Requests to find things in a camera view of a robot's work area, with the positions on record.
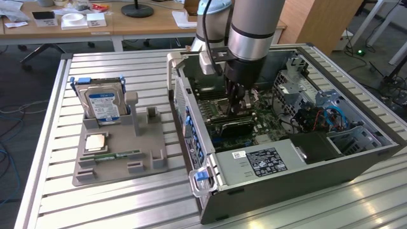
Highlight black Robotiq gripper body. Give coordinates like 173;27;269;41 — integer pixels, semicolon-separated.
224;59;264;88

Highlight black graphics card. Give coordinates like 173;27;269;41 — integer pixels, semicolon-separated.
205;119;257;139

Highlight metal socket cover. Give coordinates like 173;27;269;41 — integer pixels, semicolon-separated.
249;88;260;107

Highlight CPU socket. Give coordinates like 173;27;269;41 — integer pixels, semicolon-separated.
216;98;228;117

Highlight green RAM stick white label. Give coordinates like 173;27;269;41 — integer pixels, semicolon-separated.
208;115;257;125

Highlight green motherboard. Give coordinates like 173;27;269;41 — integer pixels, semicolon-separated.
189;80;295;153

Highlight perforated metal disk bay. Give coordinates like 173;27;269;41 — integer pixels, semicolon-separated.
271;54;321;120

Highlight white paper stack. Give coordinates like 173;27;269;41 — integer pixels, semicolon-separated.
171;10;199;29

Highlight grey power supply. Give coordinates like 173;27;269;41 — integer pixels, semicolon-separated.
212;139;308;187

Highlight wooden cabinet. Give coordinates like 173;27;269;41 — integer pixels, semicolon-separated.
276;0;365;56

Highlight white small unit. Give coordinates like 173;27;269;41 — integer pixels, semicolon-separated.
339;30;353;52

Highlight grey parts rack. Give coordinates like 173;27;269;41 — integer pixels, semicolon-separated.
72;91;169;187

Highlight grey metal disk bay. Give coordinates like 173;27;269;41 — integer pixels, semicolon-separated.
325;125;384;156

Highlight hard disk with blue label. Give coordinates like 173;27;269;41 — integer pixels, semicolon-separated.
77;85;124;126

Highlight open dark PC case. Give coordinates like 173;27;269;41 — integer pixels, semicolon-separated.
167;45;401;225

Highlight black round lamp base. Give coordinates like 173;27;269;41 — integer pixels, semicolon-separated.
120;0;155;19

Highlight black disk caddy blue clips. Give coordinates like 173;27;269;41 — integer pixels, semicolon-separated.
68;75;128;119

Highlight silver CPU chip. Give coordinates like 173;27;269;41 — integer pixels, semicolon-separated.
84;135;107;151

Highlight white square box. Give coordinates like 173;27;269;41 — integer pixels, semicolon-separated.
85;13;107;28

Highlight white tape roll box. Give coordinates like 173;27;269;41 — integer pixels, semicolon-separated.
60;13;89;31

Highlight black chair base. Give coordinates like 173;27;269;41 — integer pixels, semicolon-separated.
17;42;96;70

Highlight wooden desk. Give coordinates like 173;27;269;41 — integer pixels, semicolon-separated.
0;0;288;52

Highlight black and white box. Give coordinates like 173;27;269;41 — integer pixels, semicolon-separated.
30;11;58;27

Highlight clear plastic bag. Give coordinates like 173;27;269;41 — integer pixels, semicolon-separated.
0;1;29;21

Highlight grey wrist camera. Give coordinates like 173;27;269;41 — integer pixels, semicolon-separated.
199;51;223;75

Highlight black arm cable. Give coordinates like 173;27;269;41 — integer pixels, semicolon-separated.
203;0;223;76

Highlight black wire bundle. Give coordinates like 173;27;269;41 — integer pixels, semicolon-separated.
291;107;319;133

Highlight red wire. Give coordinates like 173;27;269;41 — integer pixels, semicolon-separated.
313;109;323;130

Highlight blue wire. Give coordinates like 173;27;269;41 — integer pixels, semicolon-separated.
324;104;351;132

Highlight black stand with cables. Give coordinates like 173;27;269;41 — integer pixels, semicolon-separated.
368;61;407;107

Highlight white table frame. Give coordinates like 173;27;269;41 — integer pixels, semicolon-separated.
348;0;407;65

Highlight blue floor cable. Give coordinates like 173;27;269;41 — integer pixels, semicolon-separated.
0;112;25;206

